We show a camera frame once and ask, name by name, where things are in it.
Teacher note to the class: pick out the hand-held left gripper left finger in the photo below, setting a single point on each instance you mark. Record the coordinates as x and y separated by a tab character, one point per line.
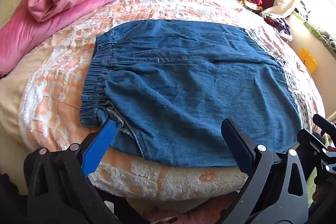
101	142

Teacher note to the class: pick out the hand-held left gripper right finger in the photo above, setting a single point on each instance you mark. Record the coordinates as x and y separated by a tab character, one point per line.
237	146

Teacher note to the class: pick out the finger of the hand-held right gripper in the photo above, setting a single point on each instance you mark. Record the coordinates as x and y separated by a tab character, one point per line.
324	123
309	141

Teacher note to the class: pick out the blue denim pants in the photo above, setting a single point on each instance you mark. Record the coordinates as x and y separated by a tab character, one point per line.
183	82

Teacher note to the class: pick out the yellow box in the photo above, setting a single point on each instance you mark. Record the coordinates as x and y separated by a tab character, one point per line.
308	60

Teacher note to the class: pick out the green patterned cloth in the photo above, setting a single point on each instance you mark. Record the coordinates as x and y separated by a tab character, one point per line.
317	32

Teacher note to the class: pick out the beige bed sheet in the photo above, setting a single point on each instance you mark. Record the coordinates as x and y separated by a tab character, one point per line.
13	113

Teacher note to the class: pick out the purple crumpled clothes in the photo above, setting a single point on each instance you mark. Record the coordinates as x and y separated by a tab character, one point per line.
279	27

